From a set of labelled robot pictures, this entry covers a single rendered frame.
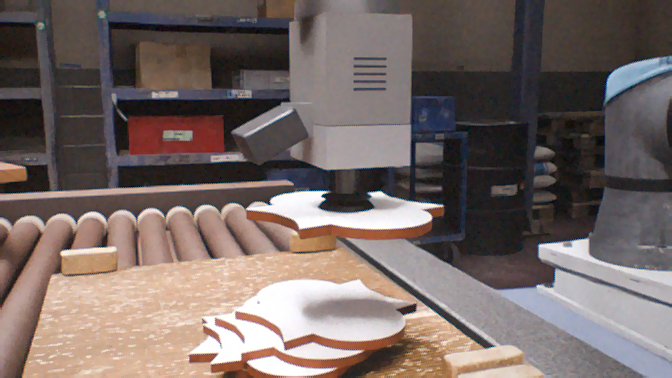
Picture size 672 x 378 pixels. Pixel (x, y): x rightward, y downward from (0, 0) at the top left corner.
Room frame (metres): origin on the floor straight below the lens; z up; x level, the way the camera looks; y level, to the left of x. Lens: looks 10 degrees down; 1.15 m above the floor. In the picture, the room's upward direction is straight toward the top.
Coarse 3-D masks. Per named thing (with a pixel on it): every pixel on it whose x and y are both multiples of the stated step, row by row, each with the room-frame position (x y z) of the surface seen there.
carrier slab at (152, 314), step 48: (48, 288) 0.63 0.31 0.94; (96, 288) 0.63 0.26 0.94; (144, 288) 0.63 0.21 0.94; (192, 288) 0.63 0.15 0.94; (240, 288) 0.63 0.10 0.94; (384, 288) 0.63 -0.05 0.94; (48, 336) 0.50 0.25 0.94; (96, 336) 0.50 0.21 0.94; (144, 336) 0.50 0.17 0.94; (192, 336) 0.50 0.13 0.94; (432, 336) 0.50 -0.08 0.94
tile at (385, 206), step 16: (304, 192) 0.52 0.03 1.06; (320, 192) 0.52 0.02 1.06; (368, 192) 0.52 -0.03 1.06; (256, 208) 0.45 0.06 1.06; (272, 208) 0.45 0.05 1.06; (288, 208) 0.45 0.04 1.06; (304, 208) 0.45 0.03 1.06; (384, 208) 0.45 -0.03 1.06; (400, 208) 0.45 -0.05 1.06; (416, 208) 0.45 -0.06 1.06; (432, 208) 0.46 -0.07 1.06; (288, 224) 0.43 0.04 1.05; (304, 224) 0.40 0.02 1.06; (320, 224) 0.40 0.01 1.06; (336, 224) 0.40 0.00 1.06; (352, 224) 0.40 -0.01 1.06; (368, 224) 0.40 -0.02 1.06; (384, 224) 0.40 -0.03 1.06; (400, 224) 0.40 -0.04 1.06; (416, 224) 0.40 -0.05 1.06
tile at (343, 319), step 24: (264, 288) 0.53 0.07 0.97; (288, 288) 0.53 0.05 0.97; (312, 288) 0.53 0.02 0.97; (336, 288) 0.53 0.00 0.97; (360, 288) 0.53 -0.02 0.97; (240, 312) 0.48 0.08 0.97; (264, 312) 0.47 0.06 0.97; (288, 312) 0.47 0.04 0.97; (312, 312) 0.47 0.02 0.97; (336, 312) 0.47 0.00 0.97; (360, 312) 0.47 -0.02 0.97; (384, 312) 0.47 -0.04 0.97; (408, 312) 0.49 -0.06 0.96; (288, 336) 0.42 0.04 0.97; (312, 336) 0.43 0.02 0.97; (336, 336) 0.42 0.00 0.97; (360, 336) 0.42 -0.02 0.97; (384, 336) 0.42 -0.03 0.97
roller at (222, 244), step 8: (200, 208) 1.12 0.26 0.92; (208, 208) 1.12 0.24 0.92; (200, 216) 1.09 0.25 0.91; (208, 216) 1.06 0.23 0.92; (216, 216) 1.07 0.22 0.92; (200, 224) 1.06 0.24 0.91; (208, 224) 1.01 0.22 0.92; (216, 224) 1.00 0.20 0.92; (224, 224) 1.01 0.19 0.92; (208, 232) 0.98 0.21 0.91; (216, 232) 0.95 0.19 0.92; (224, 232) 0.94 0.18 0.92; (208, 240) 0.95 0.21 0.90; (216, 240) 0.91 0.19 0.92; (224, 240) 0.89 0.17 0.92; (232, 240) 0.90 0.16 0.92; (216, 248) 0.88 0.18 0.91; (224, 248) 0.86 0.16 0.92; (232, 248) 0.85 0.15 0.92; (240, 248) 0.86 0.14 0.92; (216, 256) 0.86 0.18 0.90; (224, 256) 0.82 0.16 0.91; (232, 256) 0.81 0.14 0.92
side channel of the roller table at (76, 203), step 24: (72, 192) 1.13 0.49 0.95; (96, 192) 1.13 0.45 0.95; (120, 192) 1.13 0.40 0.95; (144, 192) 1.14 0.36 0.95; (168, 192) 1.15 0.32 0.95; (192, 192) 1.16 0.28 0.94; (216, 192) 1.18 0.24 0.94; (240, 192) 1.19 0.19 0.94; (264, 192) 1.21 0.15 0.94; (288, 192) 1.22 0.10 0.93; (0, 216) 1.06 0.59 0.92; (24, 216) 1.07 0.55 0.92; (48, 216) 1.08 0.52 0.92; (72, 216) 1.10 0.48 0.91
